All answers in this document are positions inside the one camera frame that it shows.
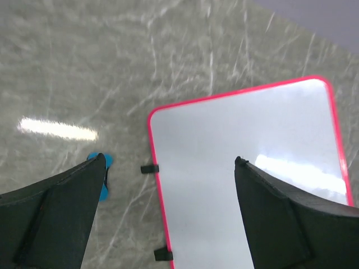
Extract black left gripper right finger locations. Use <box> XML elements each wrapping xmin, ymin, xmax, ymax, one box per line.
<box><xmin>234</xmin><ymin>157</ymin><xmax>358</xmax><ymax>268</ymax></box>

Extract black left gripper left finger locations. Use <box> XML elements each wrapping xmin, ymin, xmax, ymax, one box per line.
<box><xmin>1</xmin><ymin>154</ymin><xmax>107</xmax><ymax>268</ymax></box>

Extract blue bone-shaped eraser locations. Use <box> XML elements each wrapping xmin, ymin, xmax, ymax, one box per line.
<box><xmin>99</xmin><ymin>153</ymin><xmax>113</xmax><ymax>202</ymax></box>

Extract pink-framed whiteboard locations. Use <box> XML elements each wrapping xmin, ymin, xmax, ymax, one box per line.
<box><xmin>148</xmin><ymin>76</ymin><xmax>358</xmax><ymax>268</ymax></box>

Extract black whiteboard clip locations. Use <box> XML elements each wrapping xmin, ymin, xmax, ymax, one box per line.
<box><xmin>140</xmin><ymin>164</ymin><xmax>159</xmax><ymax>174</ymax></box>
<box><xmin>154</xmin><ymin>246</ymin><xmax>173</xmax><ymax>261</ymax></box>

